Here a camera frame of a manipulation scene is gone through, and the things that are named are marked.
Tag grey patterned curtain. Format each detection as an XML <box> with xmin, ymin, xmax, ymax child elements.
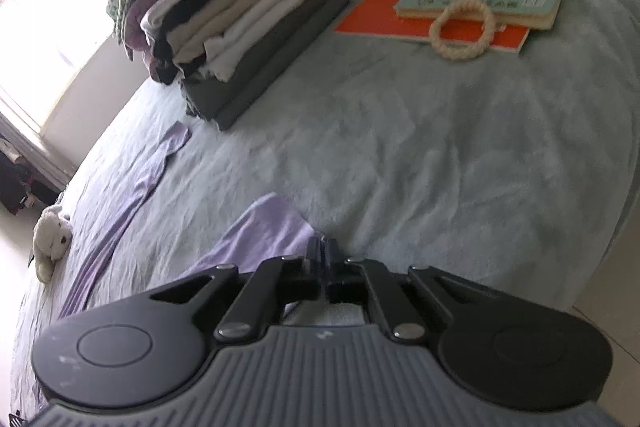
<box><xmin>0</xmin><ymin>114</ymin><xmax>76</xmax><ymax>192</ymax></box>

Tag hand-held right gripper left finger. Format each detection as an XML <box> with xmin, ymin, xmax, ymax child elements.
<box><xmin>150</xmin><ymin>237</ymin><xmax>323</xmax><ymax>348</ymax></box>

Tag light purple garment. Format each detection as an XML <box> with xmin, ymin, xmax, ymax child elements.
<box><xmin>59</xmin><ymin>121</ymin><xmax>366</xmax><ymax>327</ymax></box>

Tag beige rope ring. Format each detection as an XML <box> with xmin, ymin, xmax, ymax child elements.
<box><xmin>429</xmin><ymin>0</ymin><xmax>496</xmax><ymax>62</ymax></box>

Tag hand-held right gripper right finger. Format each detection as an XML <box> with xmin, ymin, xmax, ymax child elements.
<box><xmin>324</xmin><ymin>237</ymin><xmax>493</xmax><ymax>345</ymax></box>

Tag hanging dark clothes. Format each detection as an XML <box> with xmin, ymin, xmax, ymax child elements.
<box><xmin>0</xmin><ymin>134</ymin><xmax>61</xmax><ymax>215</ymax></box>

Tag orange book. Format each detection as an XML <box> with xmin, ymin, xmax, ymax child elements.
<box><xmin>334</xmin><ymin>0</ymin><xmax>556</xmax><ymax>55</ymax></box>

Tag window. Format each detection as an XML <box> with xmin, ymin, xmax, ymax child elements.
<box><xmin>0</xmin><ymin>0</ymin><xmax>113</xmax><ymax>132</ymax></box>

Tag white plush dog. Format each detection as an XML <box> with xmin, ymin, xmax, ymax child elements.
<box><xmin>29</xmin><ymin>204</ymin><xmax>72</xmax><ymax>283</ymax></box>

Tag stack of folded clothes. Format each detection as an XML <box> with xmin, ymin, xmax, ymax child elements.
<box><xmin>140</xmin><ymin>0</ymin><xmax>351</xmax><ymax>130</ymax></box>

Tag bed with grey sheet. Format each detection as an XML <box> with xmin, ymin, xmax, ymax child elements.
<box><xmin>10</xmin><ymin>0</ymin><xmax>640</xmax><ymax>427</ymax></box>

